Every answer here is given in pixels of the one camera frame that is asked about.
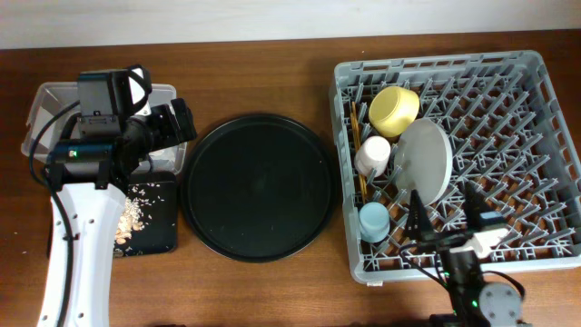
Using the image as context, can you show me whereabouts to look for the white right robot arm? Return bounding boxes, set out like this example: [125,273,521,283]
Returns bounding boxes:
[399,184,526,327]

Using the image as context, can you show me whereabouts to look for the grey round plate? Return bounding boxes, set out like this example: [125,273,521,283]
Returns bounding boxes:
[394,118,453,204]

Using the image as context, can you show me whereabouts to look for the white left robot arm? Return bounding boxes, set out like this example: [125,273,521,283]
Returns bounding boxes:
[38,98,197,326]

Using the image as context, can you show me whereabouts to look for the yellow bowl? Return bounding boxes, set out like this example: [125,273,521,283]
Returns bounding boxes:
[369,86,420,138]

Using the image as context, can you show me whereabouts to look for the pink plastic cup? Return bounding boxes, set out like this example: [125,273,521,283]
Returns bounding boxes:
[355,135,391,177]

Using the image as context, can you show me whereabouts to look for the blue plastic cup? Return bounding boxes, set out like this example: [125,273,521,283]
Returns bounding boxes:
[359,202,390,243]

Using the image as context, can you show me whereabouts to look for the clear plastic bin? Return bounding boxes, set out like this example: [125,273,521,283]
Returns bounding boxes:
[21,82,187,175]

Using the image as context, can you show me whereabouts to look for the round black tray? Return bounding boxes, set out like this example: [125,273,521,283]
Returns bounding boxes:
[181,114,340,263]

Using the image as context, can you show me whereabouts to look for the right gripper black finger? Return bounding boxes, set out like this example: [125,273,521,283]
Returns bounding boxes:
[405,190,435,241]
[463,183,491,230]

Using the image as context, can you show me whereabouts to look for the black rectangular tray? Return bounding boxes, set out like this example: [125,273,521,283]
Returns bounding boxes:
[58,172,178,258]

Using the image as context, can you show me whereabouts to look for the food scraps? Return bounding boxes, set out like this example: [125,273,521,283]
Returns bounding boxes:
[114,183,164,245]

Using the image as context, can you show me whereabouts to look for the grey dishwasher rack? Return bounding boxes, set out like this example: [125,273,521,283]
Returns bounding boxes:
[330,50,580,285]

